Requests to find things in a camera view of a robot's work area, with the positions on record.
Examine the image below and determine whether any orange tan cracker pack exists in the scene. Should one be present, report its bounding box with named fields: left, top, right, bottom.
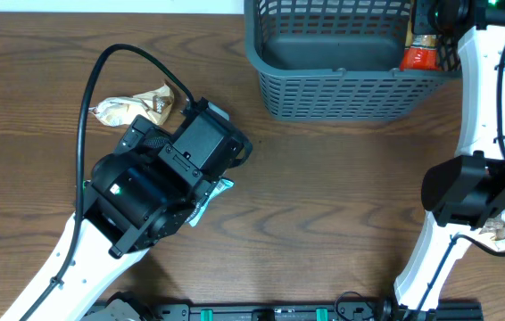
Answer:
left=400, top=0, right=439, bottom=70

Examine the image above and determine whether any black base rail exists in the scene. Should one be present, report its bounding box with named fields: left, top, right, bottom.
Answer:
left=83, top=292, right=484, bottom=321

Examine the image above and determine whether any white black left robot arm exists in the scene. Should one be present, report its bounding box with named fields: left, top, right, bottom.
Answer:
left=2, top=99, right=253, bottom=320

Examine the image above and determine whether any crumpled tan snack bag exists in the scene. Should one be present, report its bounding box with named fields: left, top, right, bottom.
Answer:
left=88, top=84, right=175, bottom=128

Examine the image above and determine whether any light teal snack packet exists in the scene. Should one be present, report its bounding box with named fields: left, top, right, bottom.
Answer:
left=186, top=177, right=235, bottom=227

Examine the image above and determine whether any grey plastic basket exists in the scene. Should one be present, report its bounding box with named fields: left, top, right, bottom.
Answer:
left=244, top=0, right=461, bottom=121

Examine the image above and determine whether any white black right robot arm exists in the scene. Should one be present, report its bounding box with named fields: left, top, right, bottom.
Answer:
left=377, top=0, right=505, bottom=320

